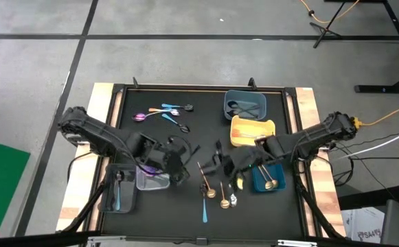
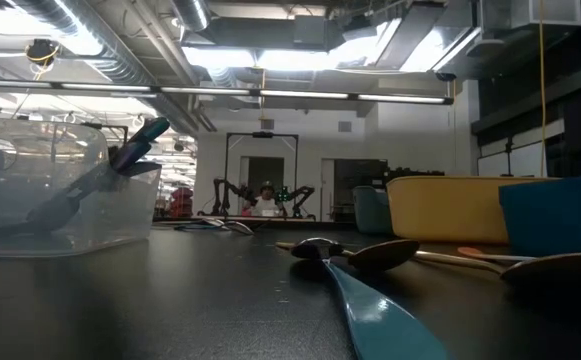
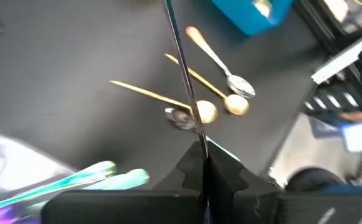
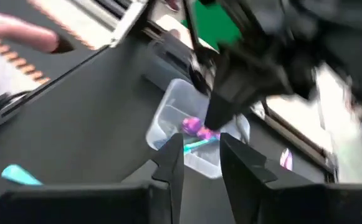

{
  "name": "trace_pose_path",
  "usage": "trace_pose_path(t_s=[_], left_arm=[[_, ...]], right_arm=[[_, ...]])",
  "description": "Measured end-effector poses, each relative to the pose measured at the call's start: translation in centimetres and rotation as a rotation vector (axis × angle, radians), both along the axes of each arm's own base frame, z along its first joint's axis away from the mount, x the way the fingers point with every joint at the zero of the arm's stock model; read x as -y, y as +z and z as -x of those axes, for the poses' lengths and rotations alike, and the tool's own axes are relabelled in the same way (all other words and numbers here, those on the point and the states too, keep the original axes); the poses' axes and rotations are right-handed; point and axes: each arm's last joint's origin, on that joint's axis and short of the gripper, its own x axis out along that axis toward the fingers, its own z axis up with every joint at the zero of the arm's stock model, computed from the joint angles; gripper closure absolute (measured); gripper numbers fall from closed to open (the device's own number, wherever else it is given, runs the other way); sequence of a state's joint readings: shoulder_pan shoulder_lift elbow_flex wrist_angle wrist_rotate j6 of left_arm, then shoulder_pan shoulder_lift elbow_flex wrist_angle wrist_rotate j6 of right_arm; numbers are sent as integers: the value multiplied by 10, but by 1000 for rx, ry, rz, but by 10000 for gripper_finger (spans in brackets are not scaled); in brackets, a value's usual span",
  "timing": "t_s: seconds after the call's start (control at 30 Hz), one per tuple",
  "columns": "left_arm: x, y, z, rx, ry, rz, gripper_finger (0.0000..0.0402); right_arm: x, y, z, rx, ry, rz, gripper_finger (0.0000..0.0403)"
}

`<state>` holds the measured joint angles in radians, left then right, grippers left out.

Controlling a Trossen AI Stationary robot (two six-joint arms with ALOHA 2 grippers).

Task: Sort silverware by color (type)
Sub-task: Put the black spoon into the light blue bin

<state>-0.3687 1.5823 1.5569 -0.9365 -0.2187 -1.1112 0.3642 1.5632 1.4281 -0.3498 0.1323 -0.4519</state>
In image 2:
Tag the person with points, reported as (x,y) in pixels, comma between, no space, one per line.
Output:
(266,202)

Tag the black gantry frame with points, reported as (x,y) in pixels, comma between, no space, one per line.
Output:
(261,135)

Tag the blue plastic bin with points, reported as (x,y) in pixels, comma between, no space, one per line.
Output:
(555,215)

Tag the white board panel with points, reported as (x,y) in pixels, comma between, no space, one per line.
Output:
(530,160)

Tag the yellow plastic bin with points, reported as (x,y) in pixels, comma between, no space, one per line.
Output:
(445,210)

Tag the black background robot arm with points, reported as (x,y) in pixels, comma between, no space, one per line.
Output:
(302,197)
(222,195)

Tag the black tripod stand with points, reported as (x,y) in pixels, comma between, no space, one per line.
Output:
(508,155)

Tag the red tool cart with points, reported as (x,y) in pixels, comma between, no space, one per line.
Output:
(182,202)

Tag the grey-blue plastic bin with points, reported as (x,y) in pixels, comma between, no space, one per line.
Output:
(370,210)

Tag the silver ventilation duct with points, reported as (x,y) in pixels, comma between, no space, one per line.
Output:
(120,55)

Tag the long ceiling light bar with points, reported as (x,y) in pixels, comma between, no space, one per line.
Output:
(210,91)

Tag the small spoons top left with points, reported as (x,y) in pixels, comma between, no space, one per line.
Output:
(240,227)

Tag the clear plastic bin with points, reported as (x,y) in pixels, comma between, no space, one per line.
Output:
(95,225)

